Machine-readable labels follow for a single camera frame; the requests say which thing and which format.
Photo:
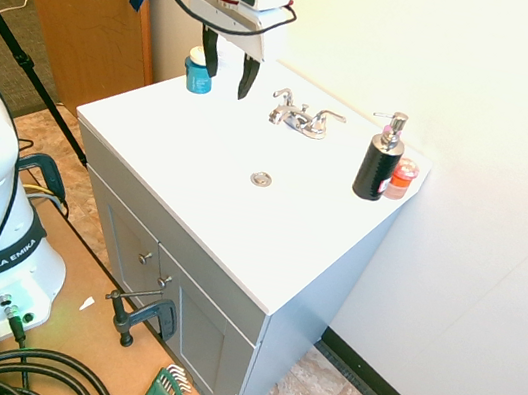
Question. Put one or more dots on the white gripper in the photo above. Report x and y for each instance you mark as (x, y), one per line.
(228, 16)

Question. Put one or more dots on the teal jar white lid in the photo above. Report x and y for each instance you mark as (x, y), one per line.
(198, 72)

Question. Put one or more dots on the chrome faucet spout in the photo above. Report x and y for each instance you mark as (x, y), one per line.
(288, 117)

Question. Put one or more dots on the white sink vanity top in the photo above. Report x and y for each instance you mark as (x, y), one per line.
(247, 174)

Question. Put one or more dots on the chrome sink drain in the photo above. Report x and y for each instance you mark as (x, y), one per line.
(261, 178)

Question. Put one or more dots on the brown wooden door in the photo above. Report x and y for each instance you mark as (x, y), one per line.
(82, 10)

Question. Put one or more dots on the black soap dispenser bottle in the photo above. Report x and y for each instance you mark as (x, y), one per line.
(377, 163)

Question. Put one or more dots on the orange jar with lid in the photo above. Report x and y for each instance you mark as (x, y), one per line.
(402, 178)

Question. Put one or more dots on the black tripod leg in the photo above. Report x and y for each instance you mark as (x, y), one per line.
(23, 61)

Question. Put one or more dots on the silver cabinet knob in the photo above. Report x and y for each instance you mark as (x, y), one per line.
(146, 257)
(164, 281)

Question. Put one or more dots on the black clamp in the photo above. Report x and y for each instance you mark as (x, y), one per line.
(47, 174)

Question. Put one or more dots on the grey vanity cabinet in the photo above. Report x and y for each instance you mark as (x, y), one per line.
(206, 299)

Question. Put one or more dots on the black C-clamp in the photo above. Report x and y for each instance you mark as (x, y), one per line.
(147, 317)

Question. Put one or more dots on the wooden base board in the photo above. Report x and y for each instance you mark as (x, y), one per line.
(84, 299)

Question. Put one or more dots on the green hex key set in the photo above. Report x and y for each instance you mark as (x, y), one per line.
(163, 392)

